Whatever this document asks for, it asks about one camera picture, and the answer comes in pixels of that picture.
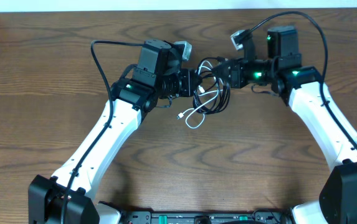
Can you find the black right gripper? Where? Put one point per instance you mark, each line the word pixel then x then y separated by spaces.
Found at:
pixel 237 76

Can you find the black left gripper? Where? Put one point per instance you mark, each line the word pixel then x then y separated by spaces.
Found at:
pixel 194 82

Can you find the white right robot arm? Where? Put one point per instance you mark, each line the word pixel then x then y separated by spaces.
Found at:
pixel 303 90

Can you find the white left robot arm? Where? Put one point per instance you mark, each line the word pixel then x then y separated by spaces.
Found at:
pixel 67 196

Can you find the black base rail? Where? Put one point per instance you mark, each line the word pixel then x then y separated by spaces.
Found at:
pixel 148 217

